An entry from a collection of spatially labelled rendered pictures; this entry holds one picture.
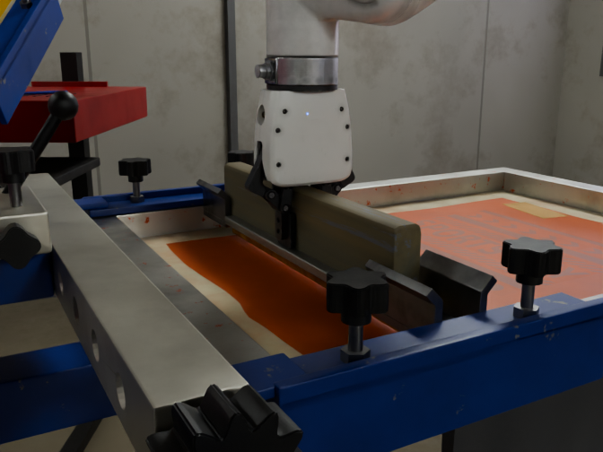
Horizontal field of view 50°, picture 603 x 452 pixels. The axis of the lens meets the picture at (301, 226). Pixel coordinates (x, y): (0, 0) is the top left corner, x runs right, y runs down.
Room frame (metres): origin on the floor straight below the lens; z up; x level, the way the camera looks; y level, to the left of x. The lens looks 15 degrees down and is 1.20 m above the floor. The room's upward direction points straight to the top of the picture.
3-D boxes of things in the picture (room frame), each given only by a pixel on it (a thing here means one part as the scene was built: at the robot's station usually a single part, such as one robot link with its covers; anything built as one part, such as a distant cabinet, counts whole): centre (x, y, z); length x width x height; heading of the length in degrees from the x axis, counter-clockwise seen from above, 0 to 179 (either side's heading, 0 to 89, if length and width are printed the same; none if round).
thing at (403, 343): (0.44, -0.11, 0.97); 0.30 x 0.05 x 0.07; 119
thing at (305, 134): (0.70, 0.00, 1.12); 0.10 x 0.08 x 0.11; 118
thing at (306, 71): (0.70, 0.01, 1.18); 0.09 x 0.07 x 0.03; 118
